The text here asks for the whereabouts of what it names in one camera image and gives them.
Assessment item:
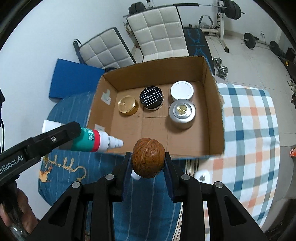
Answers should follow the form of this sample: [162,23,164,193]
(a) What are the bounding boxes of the barbell on floor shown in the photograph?
[243,32,285,57]

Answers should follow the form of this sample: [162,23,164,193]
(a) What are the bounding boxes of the silver round tin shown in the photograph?
[169,99,196,130]

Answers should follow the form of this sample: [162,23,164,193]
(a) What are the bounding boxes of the brown walnut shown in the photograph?
[132,138,165,179]

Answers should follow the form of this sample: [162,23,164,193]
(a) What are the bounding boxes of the orange white floral cloth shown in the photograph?
[290,148,296,157]

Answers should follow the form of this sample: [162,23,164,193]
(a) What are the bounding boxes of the cardboard box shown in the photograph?
[87,56,225,158]

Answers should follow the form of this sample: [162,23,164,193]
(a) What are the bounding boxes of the white padded chair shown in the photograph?
[127,5,189,62]
[73,28,137,69]

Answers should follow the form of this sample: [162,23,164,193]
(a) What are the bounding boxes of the dumbbell on floor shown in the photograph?
[213,58,228,79]

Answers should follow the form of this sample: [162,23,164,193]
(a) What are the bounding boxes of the gold round tin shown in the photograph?
[118,95,138,116]

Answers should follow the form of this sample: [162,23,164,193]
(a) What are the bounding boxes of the small white square cap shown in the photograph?
[194,170,211,184]

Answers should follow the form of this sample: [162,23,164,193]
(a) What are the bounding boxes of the white green spray bottle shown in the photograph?
[70,128,123,153]

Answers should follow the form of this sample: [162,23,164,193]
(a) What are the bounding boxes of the left white padded chair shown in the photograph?
[73,28,137,69]

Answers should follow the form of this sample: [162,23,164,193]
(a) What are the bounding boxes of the blue striped bedsheet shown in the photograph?
[39,92,183,240]

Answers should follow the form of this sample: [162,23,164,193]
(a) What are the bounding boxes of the blue foam cushion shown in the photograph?
[49,59,105,99]

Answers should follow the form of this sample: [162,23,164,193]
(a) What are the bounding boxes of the black round patterned tin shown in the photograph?
[139,86,164,110]

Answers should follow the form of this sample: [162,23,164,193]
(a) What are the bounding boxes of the plaid checkered blanket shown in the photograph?
[184,82,281,241]

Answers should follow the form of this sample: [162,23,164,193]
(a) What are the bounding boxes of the white round jar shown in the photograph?
[170,81,194,101]

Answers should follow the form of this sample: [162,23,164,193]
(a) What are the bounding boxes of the person's hand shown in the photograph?
[0,187,39,235]

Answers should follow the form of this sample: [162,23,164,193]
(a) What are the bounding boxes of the right white padded chair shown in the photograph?
[127,5,189,62]

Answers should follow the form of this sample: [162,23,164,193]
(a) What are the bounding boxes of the blue black bench pad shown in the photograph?
[183,27,215,75]

